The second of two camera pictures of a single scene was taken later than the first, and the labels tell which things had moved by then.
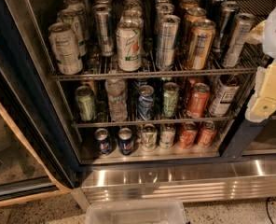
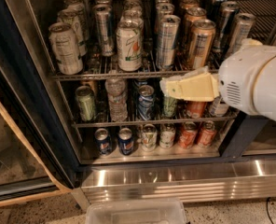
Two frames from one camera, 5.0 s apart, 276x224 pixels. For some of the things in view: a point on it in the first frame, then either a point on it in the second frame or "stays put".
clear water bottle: [117, 106] stays put
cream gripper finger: [256, 35] to [250, 41]
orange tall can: [202, 35] stays put
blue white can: [145, 101] stays put
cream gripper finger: [270, 91] to [198, 84]
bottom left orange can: [186, 135] stays put
